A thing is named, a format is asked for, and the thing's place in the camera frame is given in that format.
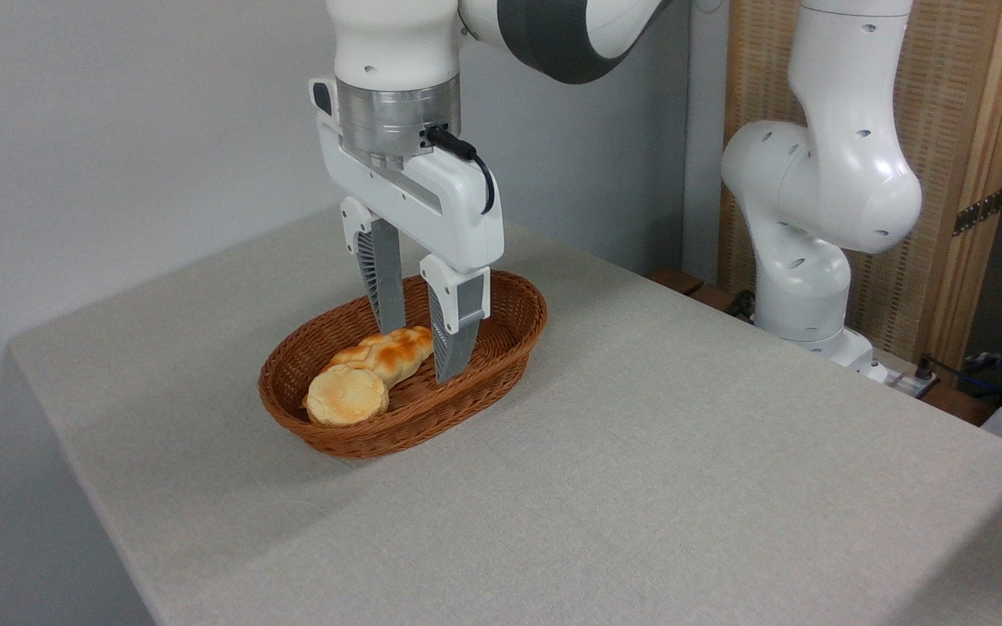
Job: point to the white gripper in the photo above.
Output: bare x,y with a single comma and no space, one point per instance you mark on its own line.
431,200

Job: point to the round bread bun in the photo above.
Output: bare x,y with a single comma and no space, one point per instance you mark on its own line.
344,396

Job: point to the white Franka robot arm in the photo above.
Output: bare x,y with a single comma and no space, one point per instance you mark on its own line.
823,174

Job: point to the braided bread loaf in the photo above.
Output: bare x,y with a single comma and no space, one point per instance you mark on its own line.
392,352

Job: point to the brown wicker basket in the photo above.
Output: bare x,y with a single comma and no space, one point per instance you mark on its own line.
510,330

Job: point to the grey fabric tablecloth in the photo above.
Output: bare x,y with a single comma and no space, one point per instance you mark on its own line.
640,487

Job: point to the white power strip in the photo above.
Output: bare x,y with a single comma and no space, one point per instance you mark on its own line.
905,382

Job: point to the wooden woven folding screen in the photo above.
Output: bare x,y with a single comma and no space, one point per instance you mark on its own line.
945,104

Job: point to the dark metal hinge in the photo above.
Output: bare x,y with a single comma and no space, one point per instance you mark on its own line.
979,211

